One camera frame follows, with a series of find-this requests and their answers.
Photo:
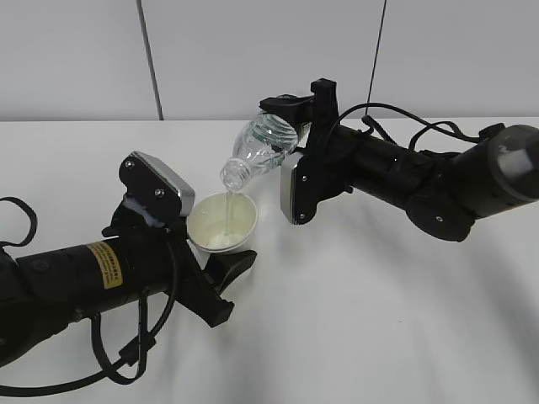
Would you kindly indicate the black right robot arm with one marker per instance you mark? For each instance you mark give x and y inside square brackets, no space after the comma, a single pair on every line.
[442,193]

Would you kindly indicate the white paper cup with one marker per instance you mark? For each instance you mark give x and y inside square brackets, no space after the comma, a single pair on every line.
[222,223]

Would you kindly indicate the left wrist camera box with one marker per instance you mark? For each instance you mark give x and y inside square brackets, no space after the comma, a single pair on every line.
[154,190]

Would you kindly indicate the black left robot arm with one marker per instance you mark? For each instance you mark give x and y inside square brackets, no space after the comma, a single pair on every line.
[42,294]

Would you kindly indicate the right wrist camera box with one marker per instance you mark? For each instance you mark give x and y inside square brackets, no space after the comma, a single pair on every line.
[299,190]

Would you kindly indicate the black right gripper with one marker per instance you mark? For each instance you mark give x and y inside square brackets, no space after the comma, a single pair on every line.
[332,146]

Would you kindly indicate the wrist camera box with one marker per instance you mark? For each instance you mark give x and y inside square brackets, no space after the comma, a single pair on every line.
[299,190]
[154,190]

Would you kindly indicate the clear water bottle green label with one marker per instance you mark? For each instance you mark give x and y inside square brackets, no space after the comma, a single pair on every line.
[260,147]

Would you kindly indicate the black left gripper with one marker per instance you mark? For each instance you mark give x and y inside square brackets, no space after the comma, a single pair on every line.
[163,251]

